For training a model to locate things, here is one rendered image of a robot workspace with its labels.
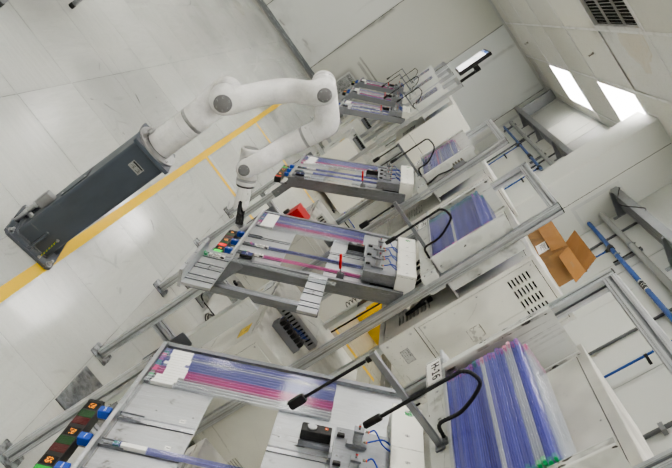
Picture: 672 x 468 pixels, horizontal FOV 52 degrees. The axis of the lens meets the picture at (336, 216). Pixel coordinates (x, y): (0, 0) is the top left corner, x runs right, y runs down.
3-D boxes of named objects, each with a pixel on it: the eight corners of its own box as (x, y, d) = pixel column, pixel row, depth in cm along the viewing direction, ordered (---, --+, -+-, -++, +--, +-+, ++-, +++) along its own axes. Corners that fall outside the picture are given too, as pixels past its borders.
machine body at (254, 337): (144, 401, 300) (256, 330, 285) (191, 330, 366) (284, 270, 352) (234, 510, 311) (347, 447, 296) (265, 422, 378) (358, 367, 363)
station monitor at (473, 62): (455, 74, 711) (490, 51, 701) (452, 70, 767) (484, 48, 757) (463, 85, 714) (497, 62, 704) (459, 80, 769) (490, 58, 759)
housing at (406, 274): (389, 305, 278) (397, 273, 274) (392, 264, 325) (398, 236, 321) (409, 310, 278) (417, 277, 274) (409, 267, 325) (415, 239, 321)
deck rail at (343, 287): (226, 271, 279) (228, 256, 277) (227, 269, 281) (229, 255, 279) (400, 307, 276) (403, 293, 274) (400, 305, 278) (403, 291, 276)
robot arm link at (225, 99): (214, 107, 281) (209, 120, 267) (209, 78, 276) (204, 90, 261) (337, 97, 281) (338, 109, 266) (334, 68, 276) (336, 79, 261)
